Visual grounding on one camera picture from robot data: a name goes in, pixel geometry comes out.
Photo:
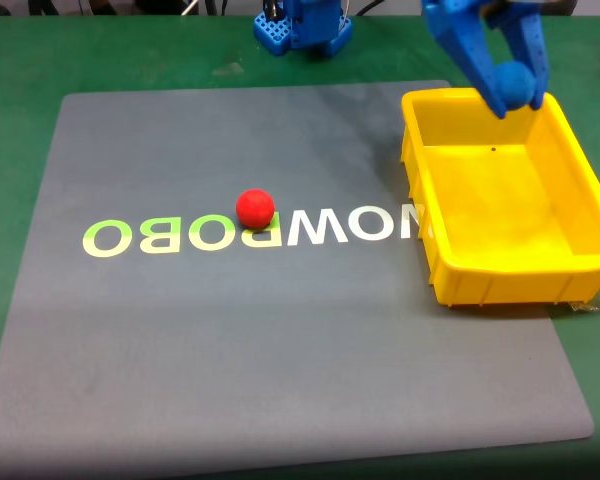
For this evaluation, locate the blue ball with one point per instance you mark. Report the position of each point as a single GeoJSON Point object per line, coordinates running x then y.
{"type": "Point", "coordinates": [516, 85]}

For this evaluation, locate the yellow plastic bin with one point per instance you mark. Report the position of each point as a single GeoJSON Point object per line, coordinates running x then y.
{"type": "Point", "coordinates": [500, 215]}

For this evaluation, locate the red ball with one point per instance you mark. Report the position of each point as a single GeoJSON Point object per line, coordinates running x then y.
{"type": "Point", "coordinates": [255, 208]}

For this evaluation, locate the clear tape piece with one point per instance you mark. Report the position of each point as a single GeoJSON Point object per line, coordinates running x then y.
{"type": "Point", "coordinates": [592, 304]}

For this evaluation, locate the grey printed mat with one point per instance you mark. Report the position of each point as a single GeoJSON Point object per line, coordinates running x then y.
{"type": "Point", "coordinates": [180, 350]}

